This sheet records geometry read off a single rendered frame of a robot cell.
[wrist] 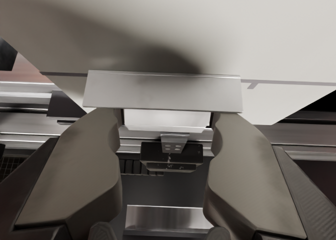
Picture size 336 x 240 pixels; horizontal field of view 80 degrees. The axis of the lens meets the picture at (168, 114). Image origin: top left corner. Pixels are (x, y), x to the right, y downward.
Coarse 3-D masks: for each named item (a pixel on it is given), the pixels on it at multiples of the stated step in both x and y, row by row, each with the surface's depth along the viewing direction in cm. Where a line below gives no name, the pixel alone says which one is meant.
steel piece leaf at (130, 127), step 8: (128, 128) 23; (136, 128) 23; (144, 128) 23; (152, 128) 22; (160, 128) 22; (168, 128) 22; (176, 128) 22; (184, 128) 22; (192, 128) 22; (200, 128) 22
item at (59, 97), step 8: (56, 96) 21; (64, 96) 21; (56, 104) 21; (64, 104) 21; (72, 104) 21; (48, 112) 21; (56, 112) 21; (64, 112) 21; (72, 112) 21; (80, 112) 21; (64, 120) 23; (72, 120) 23; (208, 128) 23
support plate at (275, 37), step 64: (0, 0) 7; (64, 0) 7; (128, 0) 7; (192, 0) 7; (256, 0) 7; (320, 0) 7; (64, 64) 11; (128, 64) 11; (192, 64) 10; (256, 64) 10; (320, 64) 10
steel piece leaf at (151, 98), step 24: (96, 72) 11; (120, 72) 11; (144, 72) 11; (96, 96) 11; (120, 96) 11; (144, 96) 11; (168, 96) 11; (192, 96) 11; (216, 96) 11; (240, 96) 11; (144, 120) 20; (168, 120) 19; (192, 120) 19
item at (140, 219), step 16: (128, 208) 19; (144, 208) 19; (160, 208) 19; (176, 208) 19; (192, 208) 19; (128, 224) 19; (144, 224) 19; (160, 224) 19; (176, 224) 19; (192, 224) 19; (208, 224) 19
